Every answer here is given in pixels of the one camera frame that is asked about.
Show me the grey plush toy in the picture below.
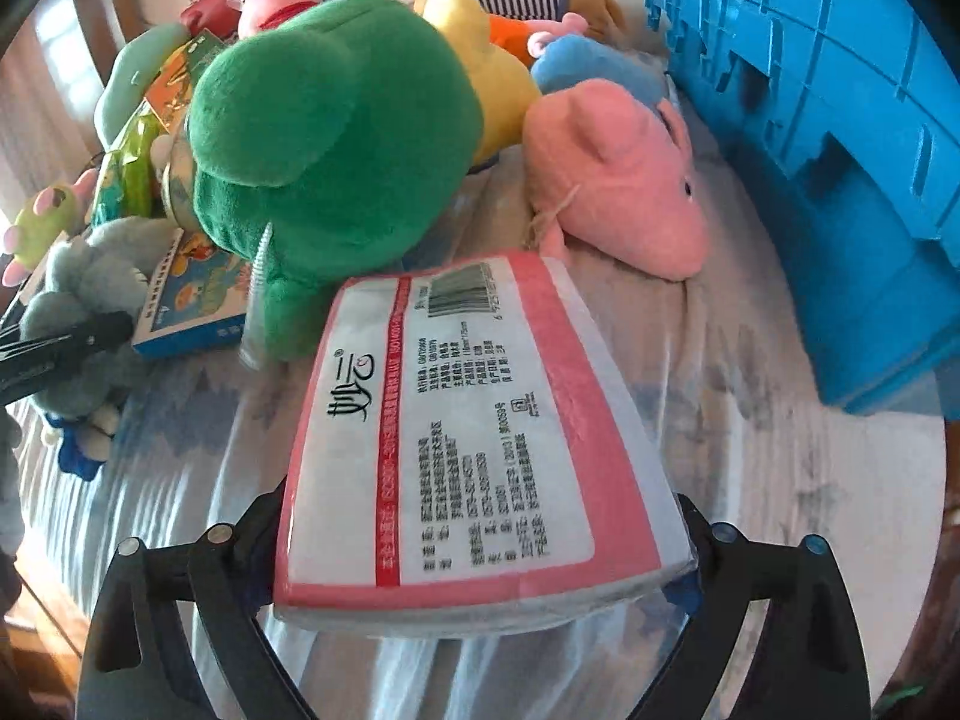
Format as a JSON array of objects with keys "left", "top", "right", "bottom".
[{"left": 19, "top": 217, "right": 181, "bottom": 481}]

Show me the teal plush toy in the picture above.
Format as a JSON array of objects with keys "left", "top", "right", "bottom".
[{"left": 94, "top": 22, "right": 196, "bottom": 151}]

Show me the green snack packet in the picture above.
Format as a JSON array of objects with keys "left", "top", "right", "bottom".
[{"left": 90, "top": 101, "right": 170, "bottom": 230}]

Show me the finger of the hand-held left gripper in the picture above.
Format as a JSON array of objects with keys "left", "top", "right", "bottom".
[{"left": 0, "top": 311, "right": 136, "bottom": 410}]

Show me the blue children's book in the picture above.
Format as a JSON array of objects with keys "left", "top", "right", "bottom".
[{"left": 131, "top": 229, "right": 256, "bottom": 359}]

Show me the orange plush toy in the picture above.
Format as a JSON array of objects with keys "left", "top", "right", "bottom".
[{"left": 487, "top": 13, "right": 556, "bottom": 68}]

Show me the blue white patterned bed sheet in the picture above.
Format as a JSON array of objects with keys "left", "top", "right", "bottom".
[{"left": 15, "top": 37, "right": 946, "bottom": 720}]

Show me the white curtain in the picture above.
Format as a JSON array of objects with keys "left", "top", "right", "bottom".
[{"left": 0, "top": 22, "right": 106, "bottom": 188}]

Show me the large pink plush toy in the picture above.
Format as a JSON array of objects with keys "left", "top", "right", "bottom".
[{"left": 521, "top": 79, "right": 712, "bottom": 282}]

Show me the pink white tissue pack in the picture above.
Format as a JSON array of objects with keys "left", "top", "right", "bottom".
[{"left": 271, "top": 253, "right": 698, "bottom": 640}]

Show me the wooden headboard frame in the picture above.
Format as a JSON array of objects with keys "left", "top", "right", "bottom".
[{"left": 67, "top": 0, "right": 158, "bottom": 68}]

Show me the light green plush toy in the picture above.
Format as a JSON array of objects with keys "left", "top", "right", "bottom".
[{"left": 0, "top": 169, "right": 102, "bottom": 286}]

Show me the patterned tin can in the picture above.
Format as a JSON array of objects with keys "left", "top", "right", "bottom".
[{"left": 154, "top": 131, "right": 202, "bottom": 230}]

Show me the blue plastic crate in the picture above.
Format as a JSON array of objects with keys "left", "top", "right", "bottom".
[{"left": 645, "top": 0, "right": 960, "bottom": 415}]

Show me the yellow plush toy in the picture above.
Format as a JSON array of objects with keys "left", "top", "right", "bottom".
[{"left": 412, "top": 0, "right": 542, "bottom": 166}]

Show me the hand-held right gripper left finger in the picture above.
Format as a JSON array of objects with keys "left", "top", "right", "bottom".
[{"left": 75, "top": 476, "right": 320, "bottom": 720}]

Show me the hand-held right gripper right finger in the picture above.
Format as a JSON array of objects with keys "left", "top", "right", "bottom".
[{"left": 641, "top": 493, "right": 875, "bottom": 720}]

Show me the orange green packet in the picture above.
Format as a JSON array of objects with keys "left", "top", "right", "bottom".
[{"left": 146, "top": 34, "right": 226, "bottom": 128}]

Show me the blue plush toy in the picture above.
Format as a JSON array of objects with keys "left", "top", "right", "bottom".
[{"left": 531, "top": 34, "right": 676, "bottom": 102}]

